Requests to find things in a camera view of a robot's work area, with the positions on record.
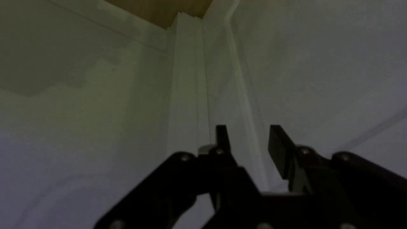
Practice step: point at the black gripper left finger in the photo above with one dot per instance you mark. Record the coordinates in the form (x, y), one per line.
(220, 170)

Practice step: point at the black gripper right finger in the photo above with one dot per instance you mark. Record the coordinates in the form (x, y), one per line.
(312, 174)

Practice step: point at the white panelled door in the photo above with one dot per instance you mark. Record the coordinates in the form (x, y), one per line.
(190, 85)

